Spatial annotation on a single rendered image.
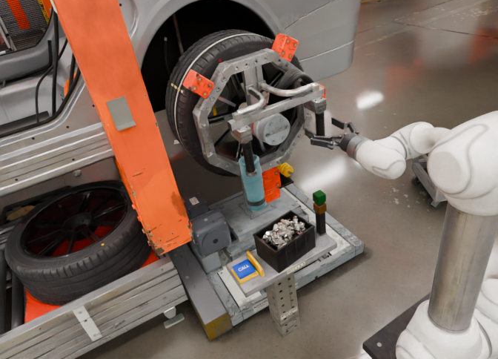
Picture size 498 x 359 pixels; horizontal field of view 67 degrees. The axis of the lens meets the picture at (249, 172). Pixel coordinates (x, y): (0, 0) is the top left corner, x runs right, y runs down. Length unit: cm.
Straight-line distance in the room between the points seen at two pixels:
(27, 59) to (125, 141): 228
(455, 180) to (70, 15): 101
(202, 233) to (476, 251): 122
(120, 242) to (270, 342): 81
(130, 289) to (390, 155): 120
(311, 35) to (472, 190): 154
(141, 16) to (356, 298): 160
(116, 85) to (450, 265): 102
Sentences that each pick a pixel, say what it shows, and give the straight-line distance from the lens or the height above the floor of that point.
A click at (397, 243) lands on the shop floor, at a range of 225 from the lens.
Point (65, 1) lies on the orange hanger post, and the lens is 119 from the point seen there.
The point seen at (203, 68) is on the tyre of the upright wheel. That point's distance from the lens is 158.
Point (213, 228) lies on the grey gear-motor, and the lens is 183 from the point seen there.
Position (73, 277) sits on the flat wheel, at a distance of 182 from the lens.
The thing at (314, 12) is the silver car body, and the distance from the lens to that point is 216.
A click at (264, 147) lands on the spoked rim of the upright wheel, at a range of 187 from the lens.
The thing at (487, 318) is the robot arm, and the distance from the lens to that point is 127.
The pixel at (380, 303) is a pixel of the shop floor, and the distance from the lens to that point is 198.
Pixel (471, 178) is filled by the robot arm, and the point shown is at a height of 115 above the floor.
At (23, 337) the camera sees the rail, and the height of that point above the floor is 37.
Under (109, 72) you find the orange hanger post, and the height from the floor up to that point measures 127.
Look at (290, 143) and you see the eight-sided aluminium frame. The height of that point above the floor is 67.
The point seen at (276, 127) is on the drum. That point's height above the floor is 87.
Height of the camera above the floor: 159
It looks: 34 degrees down
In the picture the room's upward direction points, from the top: 10 degrees counter-clockwise
